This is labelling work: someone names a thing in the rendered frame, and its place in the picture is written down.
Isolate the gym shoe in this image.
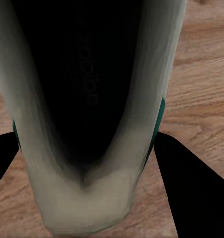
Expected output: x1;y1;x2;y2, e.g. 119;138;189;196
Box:
0;0;187;236

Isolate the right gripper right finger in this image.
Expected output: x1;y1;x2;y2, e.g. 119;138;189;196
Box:
154;132;224;238

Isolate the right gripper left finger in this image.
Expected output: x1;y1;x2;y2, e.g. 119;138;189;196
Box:
0;132;19;180

